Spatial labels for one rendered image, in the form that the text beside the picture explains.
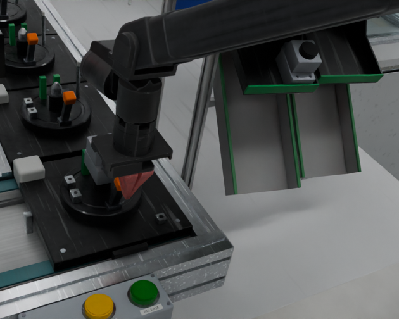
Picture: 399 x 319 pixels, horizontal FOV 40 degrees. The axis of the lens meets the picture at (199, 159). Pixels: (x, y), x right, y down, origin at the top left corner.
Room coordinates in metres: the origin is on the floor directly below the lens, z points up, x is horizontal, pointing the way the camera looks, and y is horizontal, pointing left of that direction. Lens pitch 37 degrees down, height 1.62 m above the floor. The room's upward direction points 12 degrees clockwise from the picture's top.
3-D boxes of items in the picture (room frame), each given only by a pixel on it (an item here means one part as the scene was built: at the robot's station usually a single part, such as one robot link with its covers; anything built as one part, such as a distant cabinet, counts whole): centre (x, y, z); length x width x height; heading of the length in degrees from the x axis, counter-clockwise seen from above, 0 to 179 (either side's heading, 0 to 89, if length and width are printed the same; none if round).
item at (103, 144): (0.63, 0.10, 1.17); 0.10 x 0.07 x 0.07; 126
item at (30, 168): (0.73, 0.29, 0.97); 0.05 x 0.05 x 0.04; 36
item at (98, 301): (0.49, 0.10, 0.96); 0.04 x 0.04 x 0.02
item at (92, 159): (0.72, 0.16, 1.06); 0.08 x 0.04 x 0.07; 35
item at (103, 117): (0.92, 0.31, 1.01); 0.24 x 0.24 x 0.13; 36
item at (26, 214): (0.64, 0.26, 0.95); 0.01 x 0.01 x 0.04; 36
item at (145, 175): (0.62, 0.11, 1.10); 0.07 x 0.07 x 0.09; 36
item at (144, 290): (0.53, 0.04, 0.96); 0.04 x 0.04 x 0.02
